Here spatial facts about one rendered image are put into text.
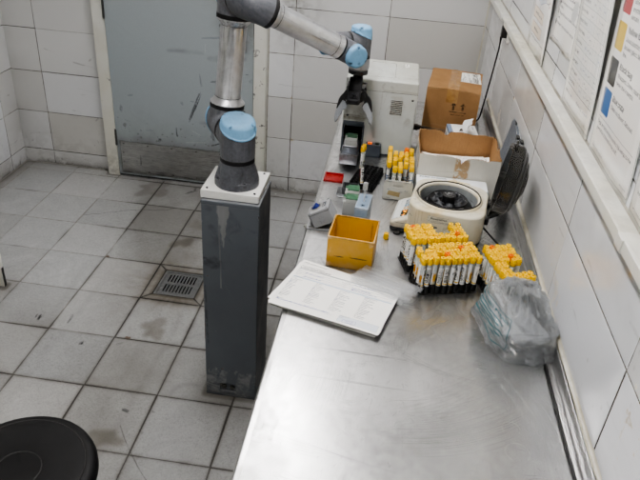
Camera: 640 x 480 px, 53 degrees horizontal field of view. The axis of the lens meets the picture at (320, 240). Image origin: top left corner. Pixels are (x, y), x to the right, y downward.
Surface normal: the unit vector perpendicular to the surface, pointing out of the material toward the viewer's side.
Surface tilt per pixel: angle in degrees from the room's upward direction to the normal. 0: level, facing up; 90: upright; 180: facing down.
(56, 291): 0
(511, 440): 0
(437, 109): 91
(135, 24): 90
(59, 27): 90
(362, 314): 1
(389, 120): 90
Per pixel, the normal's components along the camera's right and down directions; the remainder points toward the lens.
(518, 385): 0.07, -0.86
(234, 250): -0.13, 0.51
